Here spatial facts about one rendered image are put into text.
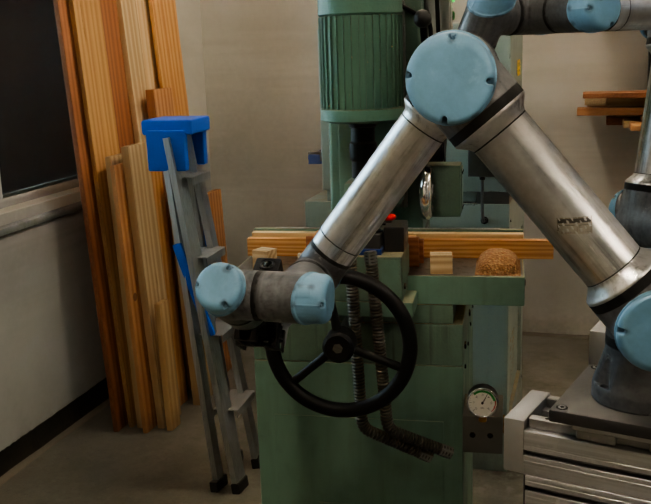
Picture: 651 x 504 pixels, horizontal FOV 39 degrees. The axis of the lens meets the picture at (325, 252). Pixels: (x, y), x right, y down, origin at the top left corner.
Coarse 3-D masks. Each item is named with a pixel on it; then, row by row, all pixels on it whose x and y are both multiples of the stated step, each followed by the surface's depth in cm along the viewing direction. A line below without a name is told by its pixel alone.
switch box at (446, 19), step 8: (424, 0) 212; (432, 0) 211; (440, 0) 211; (448, 0) 210; (424, 8) 212; (432, 8) 212; (440, 8) 211; (448, 8) 211; (432, 16) 212; (440, 16) 212; (448, 16) 211; (432, 24) 212; (440, 24) 212; (448, 24) 212
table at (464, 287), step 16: (288, 256) 202; (416, 272) 184; (464, 272) 183; (416, 288) 182; (432, 288) 182; (448, 288) 181; (464, 288) 180; (480, 288) 180; (496, 288) 179; (512, 288) 178; (336, 304) 176; (368, 304) 175; (384, 304) 174; (416, 304) 180; (448, 304) 182; (464, 304) 181; (480, 304) 180; (496, 304) 180; (512, 304) 179
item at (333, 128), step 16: (416, 0) 203; (416, 32) 205; (416, 48) 205; (336, 128) 213; (336, 144) 214; (336, 160) 215; (336, 176) 216; (336, 192) 216; (416, 192) 213; (400, 208) 214; (416, 208) 214; (416, 224) 214
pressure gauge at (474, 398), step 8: (480, 384) 180; (472, 392) 178; (480, 392) 178; (488, 392) 178; (496, 392) 179; (472, 400) 179; (480, 400) 178; (488, 400) 178; (496, 400) 177; (472, 408) 179; (480, 408) 179; (488, 408) 178; (496, 408) 178; (480, 416) 179; (488, 416) 178
